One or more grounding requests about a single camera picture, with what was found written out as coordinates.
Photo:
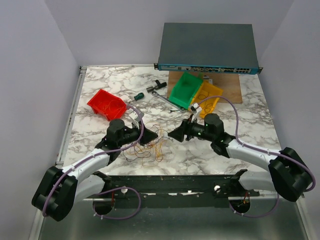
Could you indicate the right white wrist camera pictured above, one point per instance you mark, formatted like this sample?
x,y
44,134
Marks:
x,y
196,110

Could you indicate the red plastic bin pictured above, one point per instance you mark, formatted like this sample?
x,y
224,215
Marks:
x,y
107,105

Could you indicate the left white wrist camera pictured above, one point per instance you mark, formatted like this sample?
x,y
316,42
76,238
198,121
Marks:
x,y
135,117

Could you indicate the green plastic bin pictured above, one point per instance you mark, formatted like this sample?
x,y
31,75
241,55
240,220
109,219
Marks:
x,y
185,89

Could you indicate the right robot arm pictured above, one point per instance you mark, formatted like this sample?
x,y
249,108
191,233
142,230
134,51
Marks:
x,y
283,171

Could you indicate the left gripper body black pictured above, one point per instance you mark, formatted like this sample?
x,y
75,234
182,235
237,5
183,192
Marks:
x,y
131,135

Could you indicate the black T-handle tool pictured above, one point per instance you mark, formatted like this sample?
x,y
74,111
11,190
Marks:
x,y
159,85

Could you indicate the green handled screwdriver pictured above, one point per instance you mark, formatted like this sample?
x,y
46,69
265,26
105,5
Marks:
x,y
138,97

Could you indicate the wooden board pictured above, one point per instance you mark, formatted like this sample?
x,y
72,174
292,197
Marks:
x,y
229,83

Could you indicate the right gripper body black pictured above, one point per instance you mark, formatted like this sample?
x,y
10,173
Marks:
x,y
197,130

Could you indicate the yellow plastic bin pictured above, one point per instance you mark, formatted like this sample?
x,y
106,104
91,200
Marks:
x,y
207,96

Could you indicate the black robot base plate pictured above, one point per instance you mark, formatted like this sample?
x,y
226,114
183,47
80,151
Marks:
x,y
170,191

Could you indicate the aluminium frame rail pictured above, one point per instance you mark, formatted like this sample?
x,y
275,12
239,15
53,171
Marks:
x,y
287,221

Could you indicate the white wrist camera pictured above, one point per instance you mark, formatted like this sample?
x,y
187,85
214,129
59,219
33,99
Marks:
x,y
135,117
196,110

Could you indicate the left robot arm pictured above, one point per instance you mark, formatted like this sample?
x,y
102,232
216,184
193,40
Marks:
x,y
60,188

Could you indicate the blue network switch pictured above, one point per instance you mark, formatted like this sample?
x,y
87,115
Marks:
x,y
208,48

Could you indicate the small silver wrench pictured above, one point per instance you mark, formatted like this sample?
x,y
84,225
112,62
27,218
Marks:
x,y
174,111

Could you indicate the silver ratchet wrench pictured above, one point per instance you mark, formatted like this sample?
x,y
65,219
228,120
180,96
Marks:
x,y
166,100

